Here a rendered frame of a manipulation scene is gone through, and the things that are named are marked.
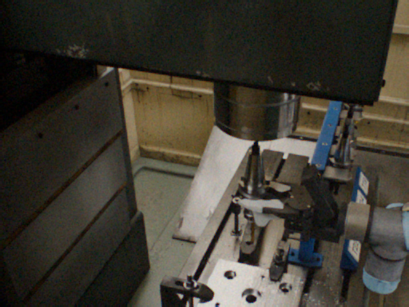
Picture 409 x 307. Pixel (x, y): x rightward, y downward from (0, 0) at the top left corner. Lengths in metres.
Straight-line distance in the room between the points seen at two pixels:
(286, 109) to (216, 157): 1.25
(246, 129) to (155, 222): 1.27
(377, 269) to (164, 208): 1.27
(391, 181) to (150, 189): 1.04
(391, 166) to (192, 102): 0.88
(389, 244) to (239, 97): 0.40
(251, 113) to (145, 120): 1.52
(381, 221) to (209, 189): 1.13
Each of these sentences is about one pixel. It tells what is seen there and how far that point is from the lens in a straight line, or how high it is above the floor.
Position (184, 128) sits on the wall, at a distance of 2.21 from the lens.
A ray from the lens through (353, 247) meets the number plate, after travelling 1.42.
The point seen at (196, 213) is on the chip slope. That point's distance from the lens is 1.91.
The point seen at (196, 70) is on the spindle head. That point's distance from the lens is 0.74.
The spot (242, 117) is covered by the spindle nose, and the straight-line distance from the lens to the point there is 0.80.
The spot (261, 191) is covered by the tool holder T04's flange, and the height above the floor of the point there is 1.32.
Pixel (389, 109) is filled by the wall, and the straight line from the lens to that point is 1.95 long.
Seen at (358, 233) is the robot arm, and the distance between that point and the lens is 0.94.
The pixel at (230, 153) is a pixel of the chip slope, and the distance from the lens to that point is 2.03.
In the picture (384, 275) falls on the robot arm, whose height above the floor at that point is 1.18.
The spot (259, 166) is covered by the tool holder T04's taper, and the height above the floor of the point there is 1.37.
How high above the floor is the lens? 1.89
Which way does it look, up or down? 35 degrees down
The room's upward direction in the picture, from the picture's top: 3 degrees clockwise
